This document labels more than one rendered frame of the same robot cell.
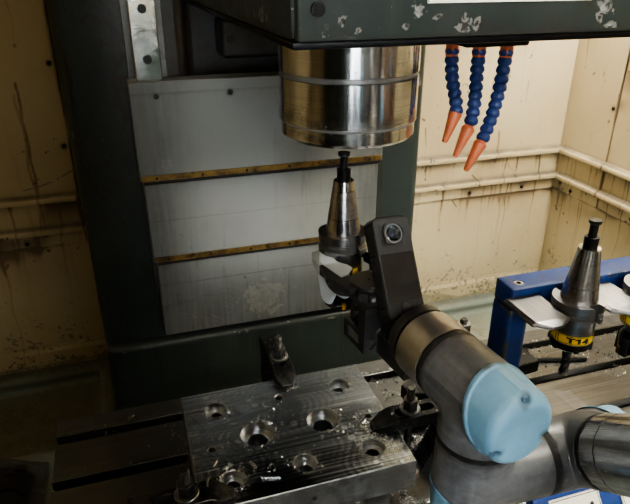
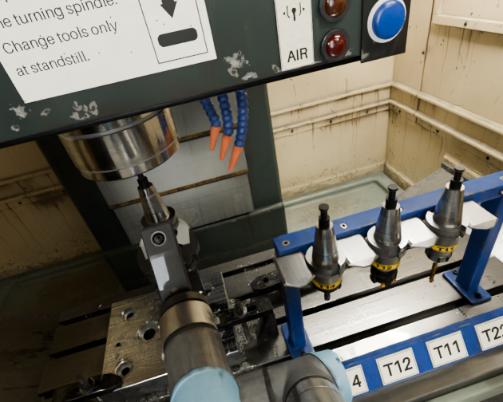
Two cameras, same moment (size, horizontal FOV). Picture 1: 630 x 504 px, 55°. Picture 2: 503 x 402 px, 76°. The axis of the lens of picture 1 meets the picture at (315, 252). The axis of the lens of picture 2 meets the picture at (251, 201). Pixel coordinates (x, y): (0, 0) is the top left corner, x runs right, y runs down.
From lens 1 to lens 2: 0.40 m
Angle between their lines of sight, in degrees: 14
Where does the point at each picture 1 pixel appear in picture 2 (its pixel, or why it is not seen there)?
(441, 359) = (168, 355)
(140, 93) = not seen: hidden behind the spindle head
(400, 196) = (263, 143)
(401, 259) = (168, 256)
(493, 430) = not seen: outside the picture
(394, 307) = (164, 293)
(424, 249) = (306, 159)
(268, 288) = (187, 211)
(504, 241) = (359, 147)
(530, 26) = (156, 97)
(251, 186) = not seen: hidden behind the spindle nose
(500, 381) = (191, 392)
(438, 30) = (54, 124)
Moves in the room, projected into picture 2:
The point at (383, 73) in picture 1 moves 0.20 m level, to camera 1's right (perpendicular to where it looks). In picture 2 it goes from (110, 125) to (271, 103)
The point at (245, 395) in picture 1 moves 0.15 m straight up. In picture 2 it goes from (148, 300) to (125, 259)
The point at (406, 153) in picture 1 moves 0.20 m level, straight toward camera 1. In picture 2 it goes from (261, 116) to (247, 146)
